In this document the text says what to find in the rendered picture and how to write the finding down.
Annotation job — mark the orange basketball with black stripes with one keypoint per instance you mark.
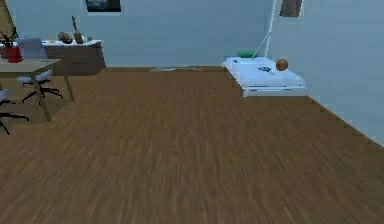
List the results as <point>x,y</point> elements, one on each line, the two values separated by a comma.
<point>281,64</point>

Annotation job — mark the green pillow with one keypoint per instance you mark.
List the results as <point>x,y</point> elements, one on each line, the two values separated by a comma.
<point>247,53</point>

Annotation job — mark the white low bed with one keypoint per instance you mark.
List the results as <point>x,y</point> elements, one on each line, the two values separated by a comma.
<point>266,78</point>

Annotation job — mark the blue table tennis racket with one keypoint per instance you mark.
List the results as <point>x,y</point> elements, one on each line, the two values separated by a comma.
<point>265,69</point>

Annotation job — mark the brown sideboard with white top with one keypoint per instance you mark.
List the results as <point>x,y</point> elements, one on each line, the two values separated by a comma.
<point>78,58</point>

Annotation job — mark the brown bottle-shaped statue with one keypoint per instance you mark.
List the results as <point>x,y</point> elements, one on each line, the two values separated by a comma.
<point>77,33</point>

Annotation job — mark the dark framed picture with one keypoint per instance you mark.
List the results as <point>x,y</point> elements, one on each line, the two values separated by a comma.
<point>103,5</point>

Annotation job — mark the brown framed picture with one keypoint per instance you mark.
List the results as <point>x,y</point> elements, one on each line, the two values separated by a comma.
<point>290,7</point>

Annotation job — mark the dark bowl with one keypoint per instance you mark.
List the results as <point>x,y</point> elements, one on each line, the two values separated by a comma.
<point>65,37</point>

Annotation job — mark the grey office chair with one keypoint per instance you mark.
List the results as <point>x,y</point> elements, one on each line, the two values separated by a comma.
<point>35,60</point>
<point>5,106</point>

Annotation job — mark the light wooden desk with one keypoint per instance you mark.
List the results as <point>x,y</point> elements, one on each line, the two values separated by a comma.
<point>30,66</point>

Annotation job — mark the red plant pot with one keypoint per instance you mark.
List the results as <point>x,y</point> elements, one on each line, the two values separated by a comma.
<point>14,54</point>

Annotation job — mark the dark house plant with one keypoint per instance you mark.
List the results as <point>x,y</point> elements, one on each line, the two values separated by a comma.
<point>8,39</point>

